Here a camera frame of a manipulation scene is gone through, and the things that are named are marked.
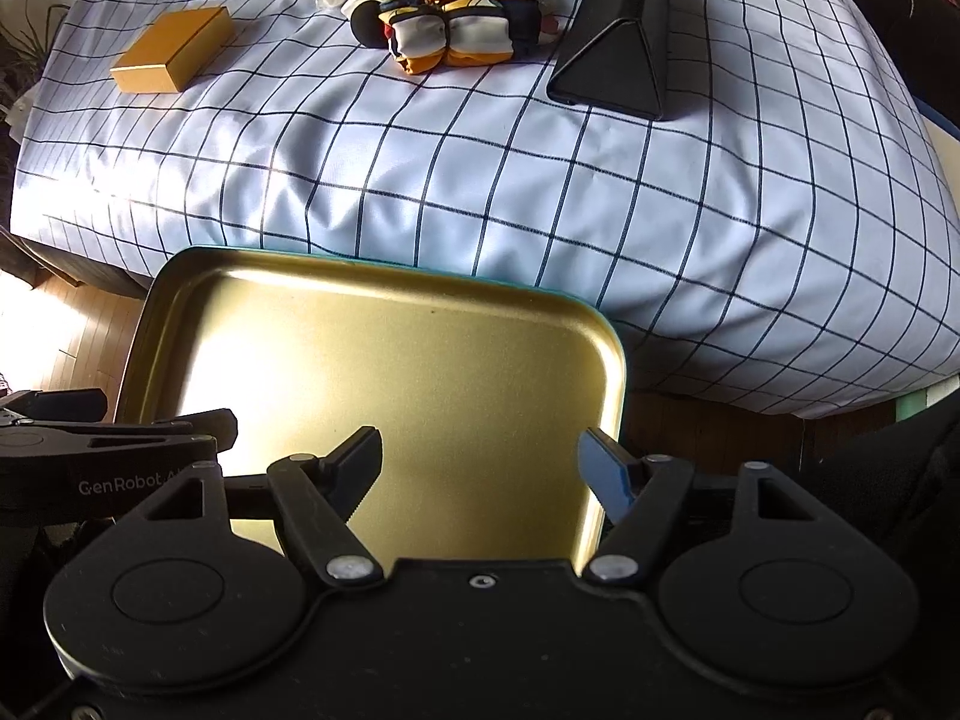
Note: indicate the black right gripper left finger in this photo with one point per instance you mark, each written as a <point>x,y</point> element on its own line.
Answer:
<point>314,499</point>

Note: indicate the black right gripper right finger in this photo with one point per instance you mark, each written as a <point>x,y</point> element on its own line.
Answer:
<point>640,496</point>

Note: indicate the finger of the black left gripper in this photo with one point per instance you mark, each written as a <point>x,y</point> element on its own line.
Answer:
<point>221,424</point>

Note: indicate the gold metal tray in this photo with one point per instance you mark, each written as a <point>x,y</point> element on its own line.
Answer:
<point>480,391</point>

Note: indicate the orange navy plush toy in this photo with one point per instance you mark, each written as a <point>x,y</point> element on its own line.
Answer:
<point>424,34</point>

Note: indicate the white checked bed cover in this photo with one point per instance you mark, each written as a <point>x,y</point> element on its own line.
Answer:
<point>782,239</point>

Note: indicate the orange cardboard box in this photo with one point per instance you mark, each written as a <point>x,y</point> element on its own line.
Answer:
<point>169,53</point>

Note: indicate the potted plant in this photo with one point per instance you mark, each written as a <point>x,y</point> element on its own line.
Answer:
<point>25,53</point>

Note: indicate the black triangular prism box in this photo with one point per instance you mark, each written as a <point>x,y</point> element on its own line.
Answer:
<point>614,56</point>

